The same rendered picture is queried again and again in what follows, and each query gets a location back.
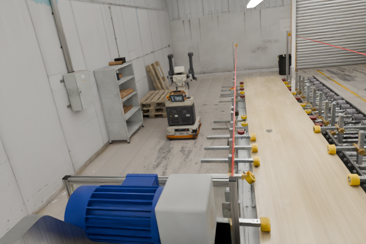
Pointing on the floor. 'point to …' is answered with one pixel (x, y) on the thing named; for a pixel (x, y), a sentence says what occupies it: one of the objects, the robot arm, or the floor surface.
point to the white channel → (292, 16)
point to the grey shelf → (115, 123)
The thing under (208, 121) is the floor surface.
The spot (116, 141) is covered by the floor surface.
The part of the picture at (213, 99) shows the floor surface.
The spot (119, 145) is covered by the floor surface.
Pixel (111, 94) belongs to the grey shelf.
